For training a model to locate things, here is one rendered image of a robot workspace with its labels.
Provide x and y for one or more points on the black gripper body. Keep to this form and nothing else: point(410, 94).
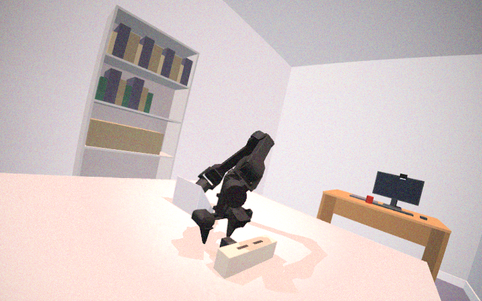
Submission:
point(205, 219)

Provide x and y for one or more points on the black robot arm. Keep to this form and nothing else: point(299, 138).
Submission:
point(247, 173)

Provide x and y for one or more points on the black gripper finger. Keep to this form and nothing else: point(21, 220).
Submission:
point(205, 233)
point(229, 230)

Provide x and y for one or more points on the grey two-prong plug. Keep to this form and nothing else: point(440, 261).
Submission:
point(226, 241)

